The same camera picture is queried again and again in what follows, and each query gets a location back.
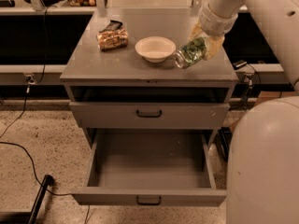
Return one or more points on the small black device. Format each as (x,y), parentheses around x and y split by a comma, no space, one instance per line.
(239,64)

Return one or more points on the black stand leg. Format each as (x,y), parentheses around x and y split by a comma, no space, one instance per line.
(47,181)

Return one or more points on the black middle drawer handle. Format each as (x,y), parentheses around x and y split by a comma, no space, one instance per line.
(149,200)

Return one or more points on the grey drawer cabinet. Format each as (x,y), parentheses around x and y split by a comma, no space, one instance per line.
(123,76)

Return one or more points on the green soda can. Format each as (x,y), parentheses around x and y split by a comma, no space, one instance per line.
(191,53)

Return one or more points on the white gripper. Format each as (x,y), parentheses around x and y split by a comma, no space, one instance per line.
(217,22)

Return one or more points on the white bowl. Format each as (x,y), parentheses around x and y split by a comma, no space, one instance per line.
(155,49)

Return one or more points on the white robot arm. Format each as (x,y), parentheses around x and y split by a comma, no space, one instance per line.
(263,164)

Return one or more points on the closed grey upper drawer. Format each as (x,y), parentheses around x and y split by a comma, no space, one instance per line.
(122,115)

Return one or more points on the black snack bar wrapper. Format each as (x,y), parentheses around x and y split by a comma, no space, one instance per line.
(113,25)

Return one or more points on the open grey middle drawer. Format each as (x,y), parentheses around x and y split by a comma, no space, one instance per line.
(173,164)

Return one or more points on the black drawer handle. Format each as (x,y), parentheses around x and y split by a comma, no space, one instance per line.
(149,200)
(149,115)

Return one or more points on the black upper drawer handle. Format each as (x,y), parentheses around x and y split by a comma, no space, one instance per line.
(149,115)

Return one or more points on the tan snack bag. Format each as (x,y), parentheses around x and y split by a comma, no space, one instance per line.
(112,39)

